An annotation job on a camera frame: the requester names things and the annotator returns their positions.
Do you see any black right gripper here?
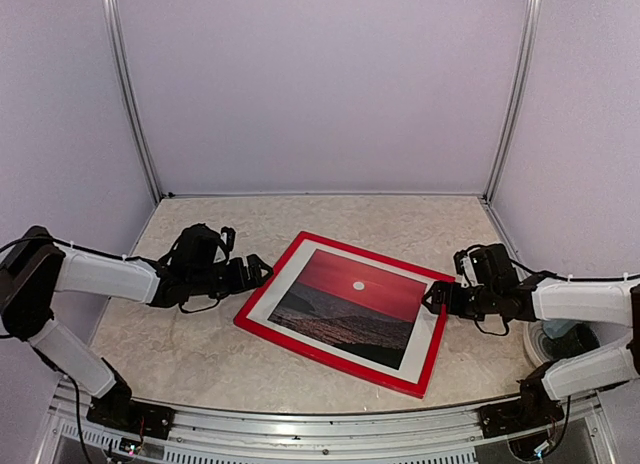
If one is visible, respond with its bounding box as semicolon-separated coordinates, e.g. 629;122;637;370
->
422;280;500;321

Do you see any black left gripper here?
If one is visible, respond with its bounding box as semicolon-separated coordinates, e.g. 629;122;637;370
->
189;253;273;300

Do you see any red wooden picture frame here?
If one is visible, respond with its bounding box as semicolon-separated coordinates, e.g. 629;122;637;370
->
232;230;456;400

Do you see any white mat board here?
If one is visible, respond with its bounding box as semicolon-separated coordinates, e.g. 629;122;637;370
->
248;237;434;384

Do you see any red and dark photo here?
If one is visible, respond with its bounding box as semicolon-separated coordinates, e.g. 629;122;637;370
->
268;249;427;370

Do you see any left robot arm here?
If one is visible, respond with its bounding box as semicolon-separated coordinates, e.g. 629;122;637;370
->
1;224;274;429

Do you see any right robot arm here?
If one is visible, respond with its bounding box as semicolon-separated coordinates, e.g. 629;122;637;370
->
422;271;639;437

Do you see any white plate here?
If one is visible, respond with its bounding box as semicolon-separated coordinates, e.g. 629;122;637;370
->
523;322;554;367

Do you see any black cup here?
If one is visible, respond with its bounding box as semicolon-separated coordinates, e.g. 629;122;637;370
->
551;323;600;360

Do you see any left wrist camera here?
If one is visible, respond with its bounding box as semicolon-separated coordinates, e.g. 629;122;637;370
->
170;223;236;270

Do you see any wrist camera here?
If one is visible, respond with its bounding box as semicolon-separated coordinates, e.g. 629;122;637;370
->
453;243;519;293
170;223;236;270

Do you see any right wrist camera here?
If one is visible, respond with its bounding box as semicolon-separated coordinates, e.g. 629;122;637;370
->
453;243;519;293

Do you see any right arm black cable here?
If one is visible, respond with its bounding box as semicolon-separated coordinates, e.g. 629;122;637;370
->
504;256;640;285

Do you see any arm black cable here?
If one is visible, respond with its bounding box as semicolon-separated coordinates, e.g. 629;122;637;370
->
504;256;640;285
0;238;161;340

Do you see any back aluminium rail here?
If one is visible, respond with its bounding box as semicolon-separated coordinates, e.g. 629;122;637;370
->
160;191;486;202

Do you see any front aluminium rail base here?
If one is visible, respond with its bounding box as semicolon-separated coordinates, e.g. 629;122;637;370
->
34;378;616;464

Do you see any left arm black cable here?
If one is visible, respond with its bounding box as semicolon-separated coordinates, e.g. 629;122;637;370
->
0;238;161;340

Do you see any right aluminium corner post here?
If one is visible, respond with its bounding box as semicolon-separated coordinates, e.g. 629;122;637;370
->
483;0;542;207

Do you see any aluminium corner post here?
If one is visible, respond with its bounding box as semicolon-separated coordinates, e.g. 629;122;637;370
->
483;0;542;207
102;0;164;205

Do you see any left aluminium corner post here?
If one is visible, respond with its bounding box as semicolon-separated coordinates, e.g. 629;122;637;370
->
102;0;164;205

